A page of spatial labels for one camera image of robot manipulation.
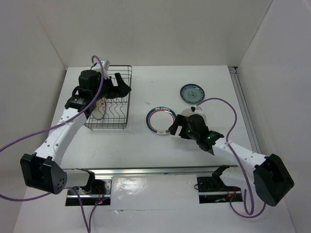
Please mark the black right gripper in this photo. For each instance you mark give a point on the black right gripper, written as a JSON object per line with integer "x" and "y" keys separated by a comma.
{"x": 180, "y": 120}

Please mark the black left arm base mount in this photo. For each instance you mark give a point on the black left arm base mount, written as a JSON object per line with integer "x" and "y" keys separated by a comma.
{"x": 101, "y": 192}

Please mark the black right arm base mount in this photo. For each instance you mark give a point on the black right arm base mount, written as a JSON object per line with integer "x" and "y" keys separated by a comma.
{"x": 209, "y": 192}

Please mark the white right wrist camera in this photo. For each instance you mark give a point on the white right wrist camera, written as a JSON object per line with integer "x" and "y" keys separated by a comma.
{"x": 196, "y": 109}

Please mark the small blue patterned plate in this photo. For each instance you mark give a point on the small blue patterned plate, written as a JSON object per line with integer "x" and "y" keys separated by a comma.
{"x": 192, "y": 93}

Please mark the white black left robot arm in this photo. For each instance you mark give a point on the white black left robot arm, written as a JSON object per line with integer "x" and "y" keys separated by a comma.
{"x": 41, "y": 170}

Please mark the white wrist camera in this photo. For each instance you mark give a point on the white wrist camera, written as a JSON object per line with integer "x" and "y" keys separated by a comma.
{"x": 196, "y": 109}
{"x": 104, "y": 63}

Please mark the clear round plate stand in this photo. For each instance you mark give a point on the clear round plate stand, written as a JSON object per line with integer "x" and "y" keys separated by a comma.
{"x": 187, "y": 112}

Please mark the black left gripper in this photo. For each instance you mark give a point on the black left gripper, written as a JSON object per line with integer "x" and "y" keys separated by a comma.
{"x": 120, "y": 91}

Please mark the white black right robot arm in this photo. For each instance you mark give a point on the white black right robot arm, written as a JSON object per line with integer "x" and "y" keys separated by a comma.
{"x": 267, "y": 175}

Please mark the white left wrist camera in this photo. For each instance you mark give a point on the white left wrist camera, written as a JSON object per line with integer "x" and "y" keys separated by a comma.
{"x": 104, "y": 63}

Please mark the white plate green red rings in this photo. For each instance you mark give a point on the white plate green red rings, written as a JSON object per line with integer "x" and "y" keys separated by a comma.
{"x": 160, "y": 120}

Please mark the aluminium front rail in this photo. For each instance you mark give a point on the aluminium front rail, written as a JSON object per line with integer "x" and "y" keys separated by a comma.
{"x": 155, "y": 170}

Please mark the grey wire dish rack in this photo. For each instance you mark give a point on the grey wire dish rack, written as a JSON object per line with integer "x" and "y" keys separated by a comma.
{"x": 117, "y": 110}

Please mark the white plate orange sunburst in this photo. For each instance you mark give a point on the white plate orange sunburst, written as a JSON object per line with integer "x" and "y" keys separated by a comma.
{"x": 99, "y": 112}

